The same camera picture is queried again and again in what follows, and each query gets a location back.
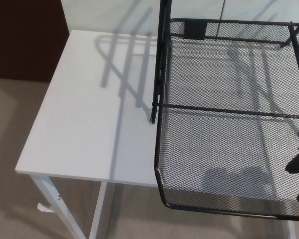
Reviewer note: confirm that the black mesh file tray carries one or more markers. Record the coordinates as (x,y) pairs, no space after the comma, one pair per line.
(226,110)
(214,154)

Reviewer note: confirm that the white desk with metal legs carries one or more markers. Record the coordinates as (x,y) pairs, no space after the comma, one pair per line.
(77,124)

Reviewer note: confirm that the white hook on desk leg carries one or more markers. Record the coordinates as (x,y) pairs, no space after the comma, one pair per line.
(46,208)

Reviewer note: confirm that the black rectangular plate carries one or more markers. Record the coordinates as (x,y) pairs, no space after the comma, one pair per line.
(194,31)

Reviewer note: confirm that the dark brown cabinet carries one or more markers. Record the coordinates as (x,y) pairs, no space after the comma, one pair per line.
(22,37)

